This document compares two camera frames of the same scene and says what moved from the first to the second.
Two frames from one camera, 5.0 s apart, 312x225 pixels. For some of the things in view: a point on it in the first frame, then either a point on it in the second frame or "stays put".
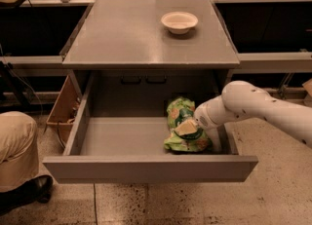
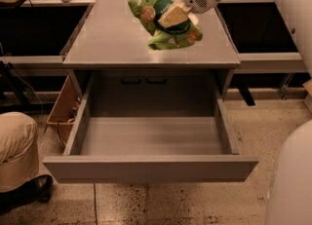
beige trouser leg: [19, 149] stays put
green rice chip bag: [178, 110] to [147, 4]
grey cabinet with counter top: [141, 51] stays put
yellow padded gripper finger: [188, 127] to [176, 15]
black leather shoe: [37, 189] stays put
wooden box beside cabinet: [65, 110] stays put
